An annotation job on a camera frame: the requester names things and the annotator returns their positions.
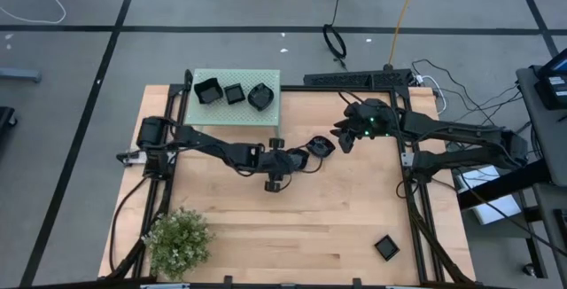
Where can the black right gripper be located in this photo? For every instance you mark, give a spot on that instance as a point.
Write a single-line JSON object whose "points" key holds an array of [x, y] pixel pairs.
{"points": [[370, 118]]}

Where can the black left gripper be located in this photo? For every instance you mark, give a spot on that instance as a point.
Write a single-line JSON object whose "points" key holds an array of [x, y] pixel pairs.
{"points": [[277, 162]]}

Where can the black small square plate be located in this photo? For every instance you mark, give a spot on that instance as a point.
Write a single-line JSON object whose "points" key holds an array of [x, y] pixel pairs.
{"points": [[386, 247], [234, 94]]}

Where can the black wavy square plate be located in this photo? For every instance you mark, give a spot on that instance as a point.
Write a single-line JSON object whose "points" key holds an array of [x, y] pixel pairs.
{"points": [[208, 91]]}

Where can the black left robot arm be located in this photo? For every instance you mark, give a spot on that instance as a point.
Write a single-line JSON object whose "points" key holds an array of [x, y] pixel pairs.
{"points": [[208, 142]]}

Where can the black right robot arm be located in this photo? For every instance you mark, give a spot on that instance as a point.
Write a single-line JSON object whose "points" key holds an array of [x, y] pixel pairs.
{"points": [[465, 131]]}

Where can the black perforated metal panel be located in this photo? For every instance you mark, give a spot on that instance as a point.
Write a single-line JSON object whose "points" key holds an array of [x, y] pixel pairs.
{"points": [[354, 78]]}

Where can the green perforated metal shelf riser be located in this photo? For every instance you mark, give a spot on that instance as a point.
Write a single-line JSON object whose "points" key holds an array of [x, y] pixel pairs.
{"points": [[239, 116]]}

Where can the artificial green potted plant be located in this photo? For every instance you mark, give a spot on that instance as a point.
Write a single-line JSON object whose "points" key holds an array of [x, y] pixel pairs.
{"points": [[177, 242]]}

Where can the white box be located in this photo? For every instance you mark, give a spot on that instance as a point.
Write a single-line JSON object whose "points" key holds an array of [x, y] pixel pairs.
{"points": [[491, 209]]}

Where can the black desk crossbar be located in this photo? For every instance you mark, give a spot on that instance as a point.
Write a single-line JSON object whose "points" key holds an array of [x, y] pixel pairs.
{"points": [[509, 187]]}

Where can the grey desk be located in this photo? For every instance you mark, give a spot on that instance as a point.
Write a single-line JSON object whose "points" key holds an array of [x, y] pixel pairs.
{"points": [[545, 134]]}

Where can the black laptop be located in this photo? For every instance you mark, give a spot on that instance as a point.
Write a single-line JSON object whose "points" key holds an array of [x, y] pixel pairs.
{"points": [[553, 80]]}

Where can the black caster wheel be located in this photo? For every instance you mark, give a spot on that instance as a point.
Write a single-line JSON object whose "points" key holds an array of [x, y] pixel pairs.
{"points": [[530, 270]]}

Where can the grey furniture foot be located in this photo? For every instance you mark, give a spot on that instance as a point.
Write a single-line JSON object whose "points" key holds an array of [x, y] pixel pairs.
{"points": [[20, 75]]}

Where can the black chair base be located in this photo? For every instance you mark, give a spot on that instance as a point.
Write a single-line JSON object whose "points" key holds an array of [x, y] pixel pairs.
{"points": [[6, 118]]}

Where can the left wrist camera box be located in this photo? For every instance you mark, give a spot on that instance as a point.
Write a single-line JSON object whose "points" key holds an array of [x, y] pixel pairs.
{"points": [[253, 156]]}

